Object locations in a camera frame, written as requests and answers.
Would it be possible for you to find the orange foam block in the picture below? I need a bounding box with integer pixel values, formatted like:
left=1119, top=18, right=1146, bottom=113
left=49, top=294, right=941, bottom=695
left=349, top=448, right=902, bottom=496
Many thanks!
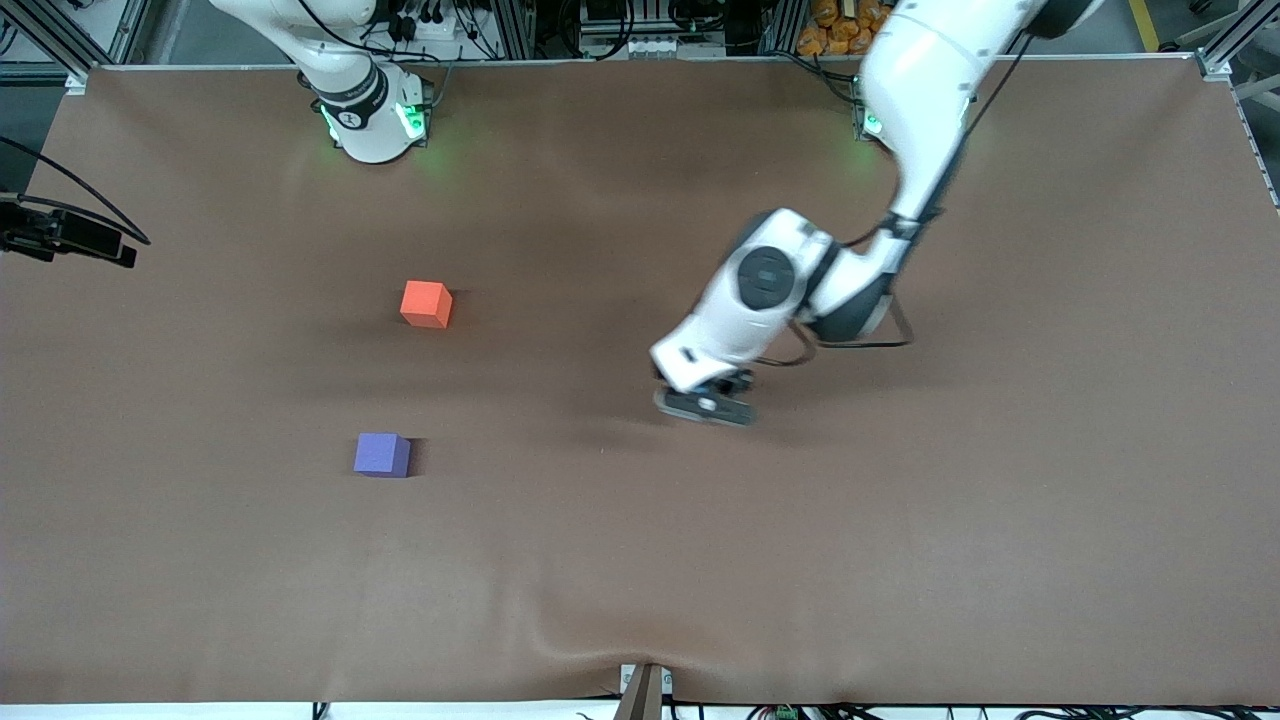
left=400, top=280, right=454, bottom=330

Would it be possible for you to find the purple foam block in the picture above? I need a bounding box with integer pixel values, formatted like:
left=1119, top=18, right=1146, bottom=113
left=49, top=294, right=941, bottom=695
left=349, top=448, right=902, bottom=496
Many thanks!
left=353, top=432, right=413, bottom=479

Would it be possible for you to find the brown table mat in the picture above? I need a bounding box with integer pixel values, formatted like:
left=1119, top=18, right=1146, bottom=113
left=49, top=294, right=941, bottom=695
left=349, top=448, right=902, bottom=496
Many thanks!
left=0, top=55, right=1280, bottom=707

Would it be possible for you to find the metal table clamp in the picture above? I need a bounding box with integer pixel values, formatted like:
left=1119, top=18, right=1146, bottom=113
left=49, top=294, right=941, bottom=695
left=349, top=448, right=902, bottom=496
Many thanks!
left=617, top=661, right=674, bottom=720

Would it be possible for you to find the white power strip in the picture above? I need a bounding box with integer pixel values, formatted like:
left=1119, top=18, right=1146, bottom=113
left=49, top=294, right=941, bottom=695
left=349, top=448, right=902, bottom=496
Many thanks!
left=620, top=35, right=728, bottom=60

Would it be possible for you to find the orange snack bags pile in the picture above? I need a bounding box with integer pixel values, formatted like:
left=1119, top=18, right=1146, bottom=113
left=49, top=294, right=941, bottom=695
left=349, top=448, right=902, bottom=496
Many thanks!
left=796, top=0, right=896, bottom=58

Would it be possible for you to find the aluminium frame post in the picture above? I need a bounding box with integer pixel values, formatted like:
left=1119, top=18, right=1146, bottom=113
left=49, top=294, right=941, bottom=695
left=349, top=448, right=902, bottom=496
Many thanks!
left=1175, top=0, right=1280, bottom=83

